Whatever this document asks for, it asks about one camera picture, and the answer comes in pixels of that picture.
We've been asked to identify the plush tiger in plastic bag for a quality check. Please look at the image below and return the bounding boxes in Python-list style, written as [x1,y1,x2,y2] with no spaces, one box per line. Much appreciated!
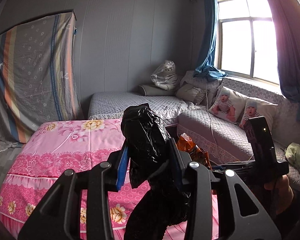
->
[151,60,178,91]

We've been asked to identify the person's right hand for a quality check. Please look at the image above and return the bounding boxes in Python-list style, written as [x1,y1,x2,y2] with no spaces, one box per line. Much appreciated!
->
[264,174,294,216]

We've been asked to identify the grey quilted sofa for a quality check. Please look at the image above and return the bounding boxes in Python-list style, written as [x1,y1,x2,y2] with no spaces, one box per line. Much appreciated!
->
[177,70,300,205]

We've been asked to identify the large window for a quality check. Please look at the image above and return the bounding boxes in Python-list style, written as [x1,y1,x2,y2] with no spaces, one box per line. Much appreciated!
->
[214,0,283,85]

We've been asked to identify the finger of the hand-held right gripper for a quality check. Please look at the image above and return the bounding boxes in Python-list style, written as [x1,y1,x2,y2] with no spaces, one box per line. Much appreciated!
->
[211,162,254,172]

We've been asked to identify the striped floral bed sheet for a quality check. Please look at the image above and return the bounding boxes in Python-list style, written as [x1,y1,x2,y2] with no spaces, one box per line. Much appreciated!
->
[0,9,84,144]

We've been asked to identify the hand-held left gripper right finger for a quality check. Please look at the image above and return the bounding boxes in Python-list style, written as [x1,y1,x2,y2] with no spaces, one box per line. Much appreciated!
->
[168,139,282,240]

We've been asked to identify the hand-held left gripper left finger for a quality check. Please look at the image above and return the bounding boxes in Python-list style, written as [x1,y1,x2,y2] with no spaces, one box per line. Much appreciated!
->
[17,141,130,240]

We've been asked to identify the beige cushion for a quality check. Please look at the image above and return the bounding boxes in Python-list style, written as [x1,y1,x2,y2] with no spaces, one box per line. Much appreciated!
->
[175,83,207,105]

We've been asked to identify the pale green cloth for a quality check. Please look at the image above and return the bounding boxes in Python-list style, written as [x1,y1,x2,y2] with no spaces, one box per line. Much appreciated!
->
[284,142,300,173]

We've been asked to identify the pink floral blanket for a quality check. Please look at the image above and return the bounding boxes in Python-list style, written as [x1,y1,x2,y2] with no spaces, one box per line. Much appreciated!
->
[0,119,220,240]

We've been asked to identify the purple curtain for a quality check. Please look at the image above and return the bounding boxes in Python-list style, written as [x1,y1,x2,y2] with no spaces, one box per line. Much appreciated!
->
[261,0,300,122]

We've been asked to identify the black plastic bag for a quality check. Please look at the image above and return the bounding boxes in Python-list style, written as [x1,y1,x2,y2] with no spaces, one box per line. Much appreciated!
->
[121,103,191,240]

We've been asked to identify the orange snack wrapper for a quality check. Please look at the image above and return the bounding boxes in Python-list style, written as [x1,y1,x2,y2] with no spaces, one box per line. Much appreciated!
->
[177,133,211,169]

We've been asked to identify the baby print pillow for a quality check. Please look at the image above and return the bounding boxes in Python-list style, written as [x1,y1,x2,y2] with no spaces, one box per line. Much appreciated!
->
[239,97,278,133]
[209,86,248,125]

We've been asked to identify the grey quilted bed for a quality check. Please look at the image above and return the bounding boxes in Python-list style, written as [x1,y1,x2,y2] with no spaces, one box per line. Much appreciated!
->
[87,91,202,121]

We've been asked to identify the grey pillow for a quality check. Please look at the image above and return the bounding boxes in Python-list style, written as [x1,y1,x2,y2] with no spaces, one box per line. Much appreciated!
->
[138,84,176,97]

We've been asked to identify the blue curtain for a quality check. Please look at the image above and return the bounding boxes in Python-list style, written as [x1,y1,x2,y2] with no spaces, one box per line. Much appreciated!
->
[192,0,228,82]

